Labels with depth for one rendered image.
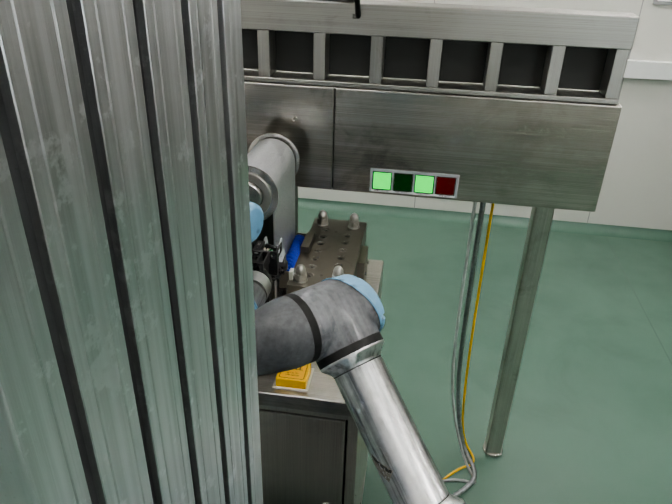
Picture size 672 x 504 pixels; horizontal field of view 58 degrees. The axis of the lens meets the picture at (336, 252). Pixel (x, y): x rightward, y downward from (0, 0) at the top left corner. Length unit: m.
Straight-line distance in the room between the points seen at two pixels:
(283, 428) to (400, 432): 0.58
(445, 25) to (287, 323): 0.98
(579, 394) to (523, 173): 1.47
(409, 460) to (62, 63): 0.83
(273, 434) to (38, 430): 1.29
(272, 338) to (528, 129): 1.04
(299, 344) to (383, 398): 0.16
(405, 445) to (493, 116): 1.00
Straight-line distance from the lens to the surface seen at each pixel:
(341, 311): 0.96
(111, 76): 0.27
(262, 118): 1.76
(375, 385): 0.97
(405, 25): 1.65
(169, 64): 0.32
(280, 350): 0.92
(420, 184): 1.75
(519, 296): 2.13
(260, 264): 1.36
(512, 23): 1.66
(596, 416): 2.92
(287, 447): 1.56
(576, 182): 1.80
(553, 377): 3.05
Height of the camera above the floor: 1.84
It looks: 29 degrees down
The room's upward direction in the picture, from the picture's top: 2 degrees clockwise
